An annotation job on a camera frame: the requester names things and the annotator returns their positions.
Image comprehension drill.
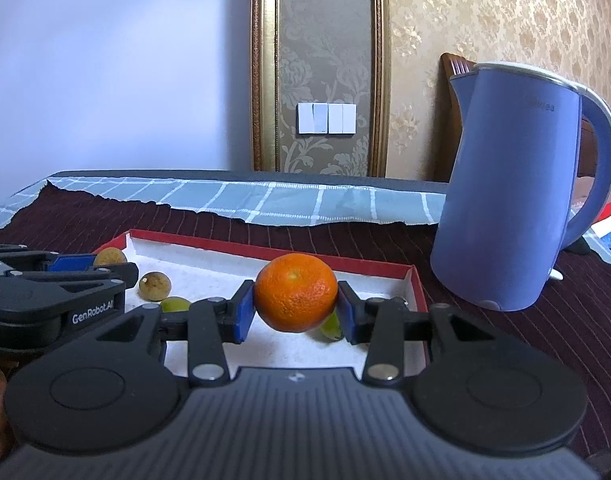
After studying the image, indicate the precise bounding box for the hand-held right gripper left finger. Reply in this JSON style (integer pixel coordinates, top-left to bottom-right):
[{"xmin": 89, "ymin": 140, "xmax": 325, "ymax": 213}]
[{"xmin": 92, "ymin": 279, "xmax": 257, "ymax": 387}]

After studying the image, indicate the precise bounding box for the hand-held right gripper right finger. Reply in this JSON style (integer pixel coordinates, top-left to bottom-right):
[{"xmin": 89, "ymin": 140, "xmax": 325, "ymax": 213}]
[{"xmin": 337, "ymin": 281, "xmax": 491, "ymax": 387}]

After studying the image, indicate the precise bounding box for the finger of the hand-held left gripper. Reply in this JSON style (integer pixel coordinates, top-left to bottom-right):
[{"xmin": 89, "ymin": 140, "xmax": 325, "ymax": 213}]
[
  {"xmin": 0, "ymin": 243, "xmax": 97, "ymax": 277},
  {"xmin": 0, "ymin": 263, "xmax": 139, "ymax": 293}
]

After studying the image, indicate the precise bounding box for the brown longan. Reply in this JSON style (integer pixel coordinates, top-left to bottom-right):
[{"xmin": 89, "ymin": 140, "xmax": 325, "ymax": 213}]
[
  {"xmin": 138, "ymin": 271, "xmax": 173, "ymax": 302},
  {"xmin": 93, "ymin": 247, "xmax": 128, "ymax": 267}
]

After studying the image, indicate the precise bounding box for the orange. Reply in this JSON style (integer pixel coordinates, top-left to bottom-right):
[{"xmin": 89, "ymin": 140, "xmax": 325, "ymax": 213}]
[{"xmin": 254, "ymin": 253, "xmax": 339, "ymax": 333}]

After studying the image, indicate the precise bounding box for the red cardboard tray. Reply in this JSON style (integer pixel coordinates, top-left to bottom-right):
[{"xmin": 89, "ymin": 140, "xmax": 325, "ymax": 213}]
[{"xmin": 91, "ymin": 229, "xmax": 431, "ymax": 378}]

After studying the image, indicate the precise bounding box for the dark striped cloth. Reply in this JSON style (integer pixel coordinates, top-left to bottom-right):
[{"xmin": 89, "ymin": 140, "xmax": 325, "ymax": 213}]
[{"xmin": 0, "ymin": 182, "xmax": 611, "ymax": 480}]

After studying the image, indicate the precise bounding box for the blue electric kettle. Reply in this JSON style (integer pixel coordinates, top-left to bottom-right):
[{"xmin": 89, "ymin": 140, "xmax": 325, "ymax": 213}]
[{"xmin": 429, "ymin": 61, "xmax": 611, "ymax": 312}]

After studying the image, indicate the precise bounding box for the red white striped cloth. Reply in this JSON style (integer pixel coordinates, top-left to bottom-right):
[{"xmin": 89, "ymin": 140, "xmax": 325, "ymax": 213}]
[{"xmin": 573, "ymin": 192, "xmax": 611, "ymax": 266}]

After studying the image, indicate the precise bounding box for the white wall switch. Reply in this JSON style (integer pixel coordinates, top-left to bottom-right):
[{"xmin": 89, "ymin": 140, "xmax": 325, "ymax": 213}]
[{"xmin": 296, "ymin": 102, "xmax": 357, "ymax": 136}]

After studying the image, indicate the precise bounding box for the gold wall frame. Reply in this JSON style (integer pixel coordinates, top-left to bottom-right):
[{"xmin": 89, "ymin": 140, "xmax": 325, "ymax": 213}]
[{"xmin": 249, "ymin": 0, "xmax": 391, "ymax": 178}]

